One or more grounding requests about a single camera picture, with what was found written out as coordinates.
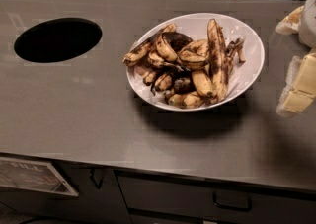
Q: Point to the spotted banana on rim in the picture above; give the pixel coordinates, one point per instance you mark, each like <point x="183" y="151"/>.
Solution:
<point x="136" y="54"/>

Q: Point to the black drawer handle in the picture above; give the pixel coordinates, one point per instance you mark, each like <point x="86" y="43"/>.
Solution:
<point x="232" y="201"/>

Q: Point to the small banana lower left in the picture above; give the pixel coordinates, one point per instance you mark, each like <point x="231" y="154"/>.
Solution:
<point x="163" y="82"/>

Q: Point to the white oval bowl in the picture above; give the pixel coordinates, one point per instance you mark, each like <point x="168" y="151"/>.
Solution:
<point x="245" y="54"/>

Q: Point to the yellow spotted center banana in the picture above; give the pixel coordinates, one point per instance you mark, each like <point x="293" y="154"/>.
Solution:
<point x="195" y="55"/>

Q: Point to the long spotted banana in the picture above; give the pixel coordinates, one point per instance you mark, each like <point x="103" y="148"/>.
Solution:
<point x="218" y="61"/>

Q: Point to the black cabinet door handle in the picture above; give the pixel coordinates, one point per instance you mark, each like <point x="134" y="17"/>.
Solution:
<point x="97" y="177"/>

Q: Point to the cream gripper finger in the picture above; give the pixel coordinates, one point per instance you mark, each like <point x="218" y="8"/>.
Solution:
<point x="300" y="90"/>
<point x="290" y="24"/>

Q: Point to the short yellow banana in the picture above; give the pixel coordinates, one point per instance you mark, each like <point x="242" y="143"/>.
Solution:
<point x="202" y="83"/>

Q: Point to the dark cabinet drawer front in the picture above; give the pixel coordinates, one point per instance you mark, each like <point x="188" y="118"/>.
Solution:
<point x="193" y="198"/>

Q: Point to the round countertop waste hole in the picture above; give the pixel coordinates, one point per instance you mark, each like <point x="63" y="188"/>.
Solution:
<point x="57" y="40"/>

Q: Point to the bottom yellow banana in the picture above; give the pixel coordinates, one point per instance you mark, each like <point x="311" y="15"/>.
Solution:
<point x="188" y="100"/>

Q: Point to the blackened curved banana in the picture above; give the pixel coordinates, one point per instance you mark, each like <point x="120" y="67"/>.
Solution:
<point x="168" y="44"/>

